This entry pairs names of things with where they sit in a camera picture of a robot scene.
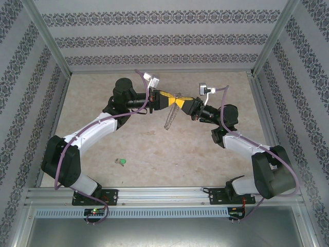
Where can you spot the clear keyring loop with rings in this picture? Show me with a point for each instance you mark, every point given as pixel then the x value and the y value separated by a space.
pixel 171 115

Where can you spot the green-headed key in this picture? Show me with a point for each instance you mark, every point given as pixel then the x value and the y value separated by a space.
pixel 123 161

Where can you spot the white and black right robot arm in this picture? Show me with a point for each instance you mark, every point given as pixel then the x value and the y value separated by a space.
pixel 270 175

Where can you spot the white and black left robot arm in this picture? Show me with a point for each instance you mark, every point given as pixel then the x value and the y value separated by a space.
pixel 92 131

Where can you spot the right controller board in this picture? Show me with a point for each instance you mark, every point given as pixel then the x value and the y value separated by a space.
pixel 235 213

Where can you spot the controller board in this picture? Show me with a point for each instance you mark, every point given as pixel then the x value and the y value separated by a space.
pixel 95 212
pixel 235 213

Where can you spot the left controller board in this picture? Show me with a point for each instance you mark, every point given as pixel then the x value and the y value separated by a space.
pixel 95 212

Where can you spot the grey metal panel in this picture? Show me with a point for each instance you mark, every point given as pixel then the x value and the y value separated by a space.
pixel 164 234

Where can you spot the aluminium side rail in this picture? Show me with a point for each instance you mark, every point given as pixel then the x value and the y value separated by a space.
pixel 262 103

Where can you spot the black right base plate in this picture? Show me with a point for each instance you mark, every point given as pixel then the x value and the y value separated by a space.
pixel 216 196

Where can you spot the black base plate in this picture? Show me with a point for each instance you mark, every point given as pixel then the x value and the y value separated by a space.
pixel 113 196
pixel 216 196

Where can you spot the aluminium frame post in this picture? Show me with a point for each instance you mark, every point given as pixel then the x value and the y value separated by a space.
pixel 48 38
pixel 273 38

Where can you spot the aluminium mounting rail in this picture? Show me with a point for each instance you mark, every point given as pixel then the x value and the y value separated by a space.
pixel 164 195

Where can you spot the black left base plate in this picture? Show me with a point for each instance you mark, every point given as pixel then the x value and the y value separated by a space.
pixel 113 196

